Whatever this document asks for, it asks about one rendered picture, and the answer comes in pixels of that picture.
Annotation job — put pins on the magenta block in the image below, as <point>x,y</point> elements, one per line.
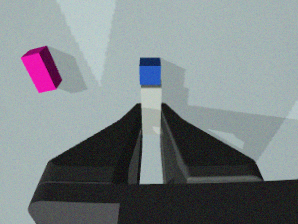
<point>42,69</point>

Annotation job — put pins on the small blue block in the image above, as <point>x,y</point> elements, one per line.
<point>150,71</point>

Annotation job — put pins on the grey rod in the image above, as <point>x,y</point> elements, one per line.
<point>151,109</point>

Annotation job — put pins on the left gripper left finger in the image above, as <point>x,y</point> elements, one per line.
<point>105,156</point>

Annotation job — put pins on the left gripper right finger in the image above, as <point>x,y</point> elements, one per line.
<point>198,157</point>

